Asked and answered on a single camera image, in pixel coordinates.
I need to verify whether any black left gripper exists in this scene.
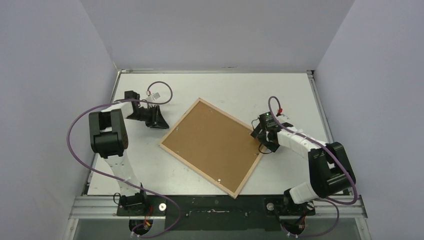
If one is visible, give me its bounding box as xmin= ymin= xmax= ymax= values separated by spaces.
xmin=126 ymin=105 xmax=169 ymax=130

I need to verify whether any brown frame backing board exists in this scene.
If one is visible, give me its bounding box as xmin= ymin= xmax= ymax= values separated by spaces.
xmin=162 ymin=100 xmax=261 ymax=195

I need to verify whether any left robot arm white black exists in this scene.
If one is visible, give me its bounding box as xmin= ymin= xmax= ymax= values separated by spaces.
xmin=88 ymin=90 xmax=169 ymax=216

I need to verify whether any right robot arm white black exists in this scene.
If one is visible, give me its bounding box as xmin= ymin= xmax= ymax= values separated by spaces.
xmin=251 ymin=112 xmax=356 ymax=215

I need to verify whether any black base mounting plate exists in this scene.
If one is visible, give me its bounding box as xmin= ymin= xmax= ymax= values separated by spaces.
xmin=116 ymin=195 xmax=316 ymax=235

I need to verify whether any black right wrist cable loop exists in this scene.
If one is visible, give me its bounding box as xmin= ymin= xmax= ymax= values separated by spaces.
xmin=257 ymin=140 xmax=274 ymax=155

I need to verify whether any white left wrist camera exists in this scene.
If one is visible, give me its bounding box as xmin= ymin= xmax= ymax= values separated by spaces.
xmin=145 ymin=92 xmax=161 ymax=102

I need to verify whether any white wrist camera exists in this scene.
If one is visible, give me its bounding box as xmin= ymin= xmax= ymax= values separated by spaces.
xmin=145 ymin=92 xmax=161 ymax=102
xmin=276 ymin=108 xmax=290 ymax=122

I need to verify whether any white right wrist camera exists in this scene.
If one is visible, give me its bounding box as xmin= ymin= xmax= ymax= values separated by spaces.
xmin=276 ymin=108 xmax=290 ymax=122

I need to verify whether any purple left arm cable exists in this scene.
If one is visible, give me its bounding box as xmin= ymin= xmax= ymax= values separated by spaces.
xmin=66 ymin=81 xmax=182 ymax=239

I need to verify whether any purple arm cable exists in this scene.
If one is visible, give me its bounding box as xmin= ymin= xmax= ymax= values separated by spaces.
xmin=267 ymin=96 xmax=359 ymax=239
xmin=66 ymin=81 xmax=182 ymax=239

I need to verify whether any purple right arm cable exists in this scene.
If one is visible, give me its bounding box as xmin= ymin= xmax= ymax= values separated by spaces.
xmin=267 ymin=96 xmax=359 ymax=239

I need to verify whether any aluminium front rail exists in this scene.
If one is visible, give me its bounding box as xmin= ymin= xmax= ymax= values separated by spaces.
xmin=69 ymin=196 xmax=368 ymax=220

